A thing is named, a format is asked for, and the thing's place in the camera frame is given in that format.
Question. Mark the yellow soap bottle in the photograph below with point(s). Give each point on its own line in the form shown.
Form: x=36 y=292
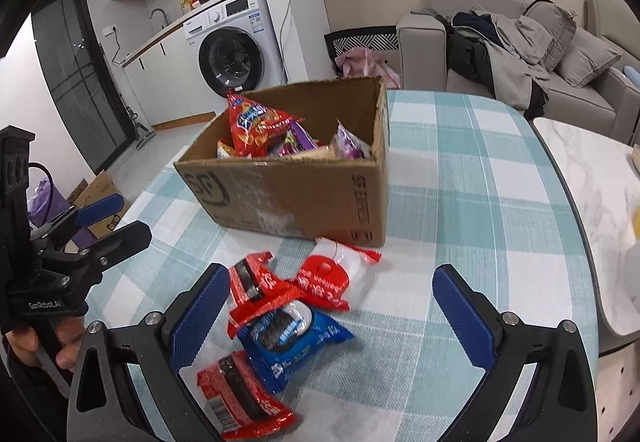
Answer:
x=186 y=4

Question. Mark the white kitchen base cabinet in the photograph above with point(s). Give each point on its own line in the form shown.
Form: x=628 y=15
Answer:
x=165 y=82

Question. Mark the blue cookie packet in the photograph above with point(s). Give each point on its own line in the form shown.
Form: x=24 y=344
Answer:
x=290 y=342

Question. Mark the purple snack bag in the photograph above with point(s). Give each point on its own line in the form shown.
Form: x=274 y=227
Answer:
x=295 y=139
x=352 y=142

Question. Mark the purple plastic bag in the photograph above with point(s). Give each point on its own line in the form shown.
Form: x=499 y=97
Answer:
x=47 y=202

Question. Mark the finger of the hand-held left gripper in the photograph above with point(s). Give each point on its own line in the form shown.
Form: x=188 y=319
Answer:
x=120 y=242
x=100 y=211

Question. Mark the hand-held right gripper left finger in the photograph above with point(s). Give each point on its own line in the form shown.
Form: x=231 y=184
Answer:
x=197 y=322

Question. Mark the curved kitchen faucet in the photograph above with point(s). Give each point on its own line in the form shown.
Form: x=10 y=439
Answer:
x=161 y=16

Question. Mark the black glass door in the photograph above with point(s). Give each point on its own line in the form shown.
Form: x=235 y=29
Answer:
x=80 y=67

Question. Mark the red cookie packet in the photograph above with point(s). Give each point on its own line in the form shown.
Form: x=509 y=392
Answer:
x=240 y=397
x=257 y=292

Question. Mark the teal checkered tablecloth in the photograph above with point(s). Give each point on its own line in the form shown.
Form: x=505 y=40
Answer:
x=440 y=192

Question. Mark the black patterned chair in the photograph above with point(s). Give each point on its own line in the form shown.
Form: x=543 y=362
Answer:
x=360 y=38

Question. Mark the pink cloth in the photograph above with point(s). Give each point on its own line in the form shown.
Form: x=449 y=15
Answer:
x=367 y=64

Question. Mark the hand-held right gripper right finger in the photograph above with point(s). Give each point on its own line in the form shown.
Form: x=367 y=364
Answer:
x=465 y=322

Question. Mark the dark clothes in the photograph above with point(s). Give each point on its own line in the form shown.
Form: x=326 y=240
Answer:
x=470 y=52

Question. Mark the light blue pillow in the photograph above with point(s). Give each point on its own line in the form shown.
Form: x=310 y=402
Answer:
x=633 y=76

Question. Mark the white snack bag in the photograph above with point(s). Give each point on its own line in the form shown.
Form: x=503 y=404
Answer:
x=226 y=150

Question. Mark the person's left hand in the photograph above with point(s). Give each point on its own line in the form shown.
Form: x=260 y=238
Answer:
x=70 y=342

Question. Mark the large red cone snack bag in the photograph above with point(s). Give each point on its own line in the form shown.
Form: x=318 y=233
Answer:
x=255 y=122

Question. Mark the red and white snack packet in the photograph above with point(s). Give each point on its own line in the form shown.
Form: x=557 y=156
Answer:
x=335 y=277

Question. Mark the grey jacket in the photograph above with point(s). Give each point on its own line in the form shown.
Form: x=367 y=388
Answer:
x=515 y=62

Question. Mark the grey sofa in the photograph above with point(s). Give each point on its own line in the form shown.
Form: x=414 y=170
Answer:
x=590 y=107

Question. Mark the white washing machine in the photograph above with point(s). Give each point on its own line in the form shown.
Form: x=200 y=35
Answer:
x=235 y=47

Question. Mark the cardboard box with print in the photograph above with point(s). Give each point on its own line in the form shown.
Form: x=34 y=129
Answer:
x=102 y=189

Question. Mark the white marble table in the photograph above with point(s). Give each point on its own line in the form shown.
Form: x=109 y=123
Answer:
x=585 y=182

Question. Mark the floor mop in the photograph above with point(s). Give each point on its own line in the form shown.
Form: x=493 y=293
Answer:
x=142 y=132

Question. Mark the brown cardboard box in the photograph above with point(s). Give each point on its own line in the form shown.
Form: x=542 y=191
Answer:
x=300 y=192

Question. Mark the white wall socket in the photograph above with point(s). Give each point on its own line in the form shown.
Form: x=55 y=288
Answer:
x=111 y=29

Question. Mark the grey cushion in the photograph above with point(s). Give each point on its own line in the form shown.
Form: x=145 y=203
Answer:
x=587 y=59
x=550 y=32

